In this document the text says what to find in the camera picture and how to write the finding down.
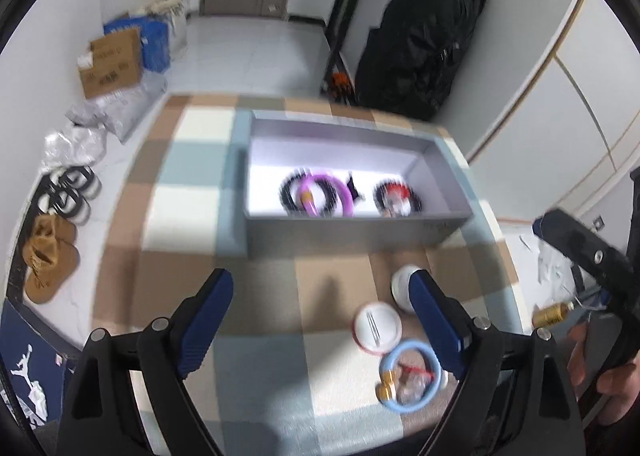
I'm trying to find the light blue bracelet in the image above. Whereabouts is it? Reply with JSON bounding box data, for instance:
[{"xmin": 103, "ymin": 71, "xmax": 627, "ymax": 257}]
[{"xmin": 379, "ymin": 340, "xmax": 443, "ymax": 413}]

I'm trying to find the crumpled clear plastic bag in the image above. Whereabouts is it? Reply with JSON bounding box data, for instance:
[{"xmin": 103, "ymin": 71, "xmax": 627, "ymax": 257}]
[{"xmin": 42, "ymin": 126, "xmax": 108, "ymax": 171}]

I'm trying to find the black and white sneaker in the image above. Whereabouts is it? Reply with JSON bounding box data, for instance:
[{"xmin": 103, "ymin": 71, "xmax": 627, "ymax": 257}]
[
  {"xmin": 36, "ymin": 186, "xmax": 93, "ymax": 224},
  {"xmin": 47, "ymin": 166, "xmax": 103, "ymax": 199}
]

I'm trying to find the purple bracelet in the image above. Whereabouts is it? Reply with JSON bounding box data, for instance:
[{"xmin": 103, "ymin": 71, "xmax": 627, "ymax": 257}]
[{"xmin": 297, "ymin": 173, "xmax": 355, "ymax": 217}]

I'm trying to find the black metal frame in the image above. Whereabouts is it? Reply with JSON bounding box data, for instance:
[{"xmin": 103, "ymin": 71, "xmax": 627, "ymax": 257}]
[{"xmin": 320, "ymin": 0, "xmax": 373, "ymax": 86}]

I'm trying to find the black backpack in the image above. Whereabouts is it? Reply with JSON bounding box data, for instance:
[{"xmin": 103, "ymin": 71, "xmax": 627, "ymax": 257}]
[{"xmin": 354, "ymin": 0, "xmax": 487, "ymax": 121}]

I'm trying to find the checkered tablecloth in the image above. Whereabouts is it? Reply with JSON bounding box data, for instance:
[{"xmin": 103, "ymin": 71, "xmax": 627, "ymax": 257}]
[{"xmin": 92, "ymin": 93, "xmax": 531, "ymax": 456}]

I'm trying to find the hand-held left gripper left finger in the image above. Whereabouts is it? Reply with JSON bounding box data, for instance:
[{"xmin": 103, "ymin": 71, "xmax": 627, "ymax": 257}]
[{"xmin": 57, "ymin": 268, "xmax": 235, "ymax": 456}]

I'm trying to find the orange tool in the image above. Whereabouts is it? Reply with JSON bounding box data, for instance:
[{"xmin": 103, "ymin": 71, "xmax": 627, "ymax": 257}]
[{"xmin": 322, "ymin": 70, "xmax": 358, "ymax": 104}]

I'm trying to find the pink hair clip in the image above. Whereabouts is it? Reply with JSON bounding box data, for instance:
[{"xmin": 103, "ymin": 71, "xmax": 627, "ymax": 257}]
[{"xmin": 386, "ymin": 187, "xmax": 412, "ymax": 214}]

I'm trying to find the blue cardboard box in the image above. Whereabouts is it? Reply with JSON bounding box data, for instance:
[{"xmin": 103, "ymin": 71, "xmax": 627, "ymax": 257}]
[{"xmin": 103, "ymin": 16, "xmax": 173, "ymax": 72}]

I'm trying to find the grey cardboard box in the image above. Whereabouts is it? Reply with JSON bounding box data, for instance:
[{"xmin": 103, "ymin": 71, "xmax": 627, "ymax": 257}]
[{"xmin": 245, "ymin": 110, "xmax": 475, "ymax": 259}]

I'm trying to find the black beaded bracelet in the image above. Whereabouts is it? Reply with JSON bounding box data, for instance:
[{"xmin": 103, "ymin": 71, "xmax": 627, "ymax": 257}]
[{"xmin": 280, "ymin": 170, "xmax": 347, "ymax": 217}]

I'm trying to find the white round dish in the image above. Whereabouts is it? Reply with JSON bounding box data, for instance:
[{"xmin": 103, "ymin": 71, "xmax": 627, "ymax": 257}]
[{"xmin": 391, "ymin": 263, "xmax": 426, "ymax": 314}]

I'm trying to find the small gold bottle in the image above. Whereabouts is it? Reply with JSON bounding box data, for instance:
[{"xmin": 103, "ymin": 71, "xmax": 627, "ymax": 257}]
[{"xmin": 531, "ymin": 301, "xmax": 575, "ymax": 329}]

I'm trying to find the blue shoebox white logo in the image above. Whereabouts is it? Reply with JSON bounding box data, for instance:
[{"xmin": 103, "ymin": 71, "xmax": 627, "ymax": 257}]
[{"xmin": 0, "ymin": 298, "xmax": 81, "ymax": 429}]

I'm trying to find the person's right hand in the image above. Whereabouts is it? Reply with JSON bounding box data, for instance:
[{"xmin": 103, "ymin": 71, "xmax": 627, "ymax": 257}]
[{"xmin": 567, "ymin": 323, "xmax": 640, "ymax": 424}]

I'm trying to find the white sliding wardrobe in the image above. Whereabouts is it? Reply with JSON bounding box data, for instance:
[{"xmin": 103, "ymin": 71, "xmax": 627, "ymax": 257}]
[{"xmin": 465, "ymin": 0, "xmax": 640, "ymax": 224}]

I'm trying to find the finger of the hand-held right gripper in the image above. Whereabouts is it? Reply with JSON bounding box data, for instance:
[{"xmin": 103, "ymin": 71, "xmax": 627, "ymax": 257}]
[{"xmin": 532, "ymin": 208, "xmax": 640, "ymax": 324}]

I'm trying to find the white round lid red rim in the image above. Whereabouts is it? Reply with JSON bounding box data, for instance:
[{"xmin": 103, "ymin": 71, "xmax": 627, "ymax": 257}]
[{"xmin": 353, "ymin": 302, "xmax": 402, "ymax": 352}]

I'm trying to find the brown cardboard box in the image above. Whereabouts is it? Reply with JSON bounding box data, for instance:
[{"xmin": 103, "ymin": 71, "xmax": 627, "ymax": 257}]
[{"xmin": 76, "ymin": 27, "xmax": 145, "ymax": 100}]

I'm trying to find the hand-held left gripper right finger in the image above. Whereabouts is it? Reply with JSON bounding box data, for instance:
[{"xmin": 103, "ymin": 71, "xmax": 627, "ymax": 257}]
[{"xmin": 408, "ymin": 270, "xmax": 586, "ymax": 456}]

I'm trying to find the small clear plastic bag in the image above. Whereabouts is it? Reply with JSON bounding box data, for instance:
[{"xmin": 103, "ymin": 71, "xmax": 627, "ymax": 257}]
[{"xmin": 397, "ymin": 368, "xmax": 433, "ymax": 399}]

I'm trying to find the grey plastic bag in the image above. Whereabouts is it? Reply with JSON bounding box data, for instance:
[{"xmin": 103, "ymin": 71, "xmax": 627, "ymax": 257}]
[{"xmin": 65, "ymin": 73, "xmax": 168, "ymax": 144}]

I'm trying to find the white bag with cloth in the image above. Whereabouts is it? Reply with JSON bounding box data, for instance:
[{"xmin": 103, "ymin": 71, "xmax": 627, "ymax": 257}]
[{"xmin": 145, "ymin": 0, "xmax": 190, "ymax": 59}]

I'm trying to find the brown boot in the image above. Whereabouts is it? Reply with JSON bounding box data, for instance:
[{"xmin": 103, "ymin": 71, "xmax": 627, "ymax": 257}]
[
  {"xmin": 24, "ymin": 241, "xmax": 82, "ymax": 304},
  {"xmin": 25, "ymin": 213, "xmax": 78, "ymax": 261}
]

